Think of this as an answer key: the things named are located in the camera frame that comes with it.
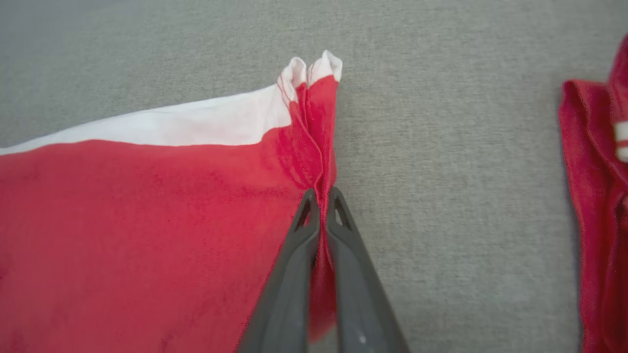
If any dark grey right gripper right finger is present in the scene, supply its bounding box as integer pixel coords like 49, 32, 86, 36
324, 187, 411, 353

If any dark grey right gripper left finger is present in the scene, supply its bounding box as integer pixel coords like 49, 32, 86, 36
236, 188, 321, 353

